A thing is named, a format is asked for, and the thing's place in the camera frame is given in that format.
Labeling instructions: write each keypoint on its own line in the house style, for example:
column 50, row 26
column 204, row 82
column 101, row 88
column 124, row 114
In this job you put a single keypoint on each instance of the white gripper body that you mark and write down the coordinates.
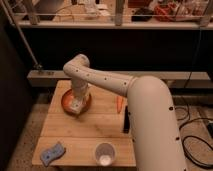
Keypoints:
column 80, row 89

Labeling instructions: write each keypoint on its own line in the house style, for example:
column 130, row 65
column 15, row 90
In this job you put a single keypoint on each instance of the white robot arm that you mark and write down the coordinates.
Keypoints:
column 154, row 128

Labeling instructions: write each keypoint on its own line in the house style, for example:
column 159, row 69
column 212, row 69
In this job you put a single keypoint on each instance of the orange ceramic bowl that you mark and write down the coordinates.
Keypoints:
column 68, row 98

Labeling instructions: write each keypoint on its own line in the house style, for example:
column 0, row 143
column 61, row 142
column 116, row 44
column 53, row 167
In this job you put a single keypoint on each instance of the orange carrot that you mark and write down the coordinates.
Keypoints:
column 119, row 102

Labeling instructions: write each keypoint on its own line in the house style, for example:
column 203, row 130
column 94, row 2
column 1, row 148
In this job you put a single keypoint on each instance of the white shelf ledge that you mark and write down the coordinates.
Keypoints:
column 194, row 80

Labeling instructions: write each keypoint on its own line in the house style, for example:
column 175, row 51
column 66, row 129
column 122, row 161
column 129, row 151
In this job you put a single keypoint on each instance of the wooden table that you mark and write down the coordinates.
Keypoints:
column 82, row 134

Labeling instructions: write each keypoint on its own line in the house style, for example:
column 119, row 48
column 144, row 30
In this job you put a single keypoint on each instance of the black remote bar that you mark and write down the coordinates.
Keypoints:
column 126, row 126

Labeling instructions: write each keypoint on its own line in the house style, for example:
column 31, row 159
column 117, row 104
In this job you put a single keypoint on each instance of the blue sponge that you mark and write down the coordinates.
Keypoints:
column 52, row 153

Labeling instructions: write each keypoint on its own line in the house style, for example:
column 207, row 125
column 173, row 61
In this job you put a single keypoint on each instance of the clear plastic cup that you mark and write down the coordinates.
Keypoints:
column 105, row 154

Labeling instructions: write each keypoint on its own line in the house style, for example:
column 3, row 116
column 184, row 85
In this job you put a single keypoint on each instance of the upper cluttered shelf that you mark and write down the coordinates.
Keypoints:
column 107, row 14

